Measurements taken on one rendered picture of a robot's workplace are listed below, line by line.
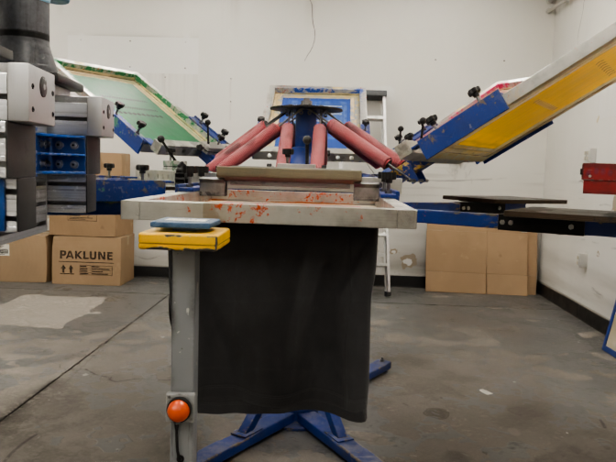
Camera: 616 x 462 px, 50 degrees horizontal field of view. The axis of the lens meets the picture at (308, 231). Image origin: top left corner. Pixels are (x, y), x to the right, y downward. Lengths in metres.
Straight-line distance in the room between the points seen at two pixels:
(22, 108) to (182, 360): 0.48
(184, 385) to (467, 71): 5.27
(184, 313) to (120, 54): 5.36
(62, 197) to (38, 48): 0.35
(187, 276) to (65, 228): 4.93
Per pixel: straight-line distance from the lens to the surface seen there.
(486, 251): 6.10
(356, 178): 1.83
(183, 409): 1.15
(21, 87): 1.14
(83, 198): 1.62
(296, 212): 1.29
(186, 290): 1.14
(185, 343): 1.16
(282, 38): 6.14
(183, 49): 6.26
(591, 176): 2.10
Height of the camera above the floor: 1.06
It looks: 5 degrees down
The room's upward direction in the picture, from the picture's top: 2 degrees clockwise
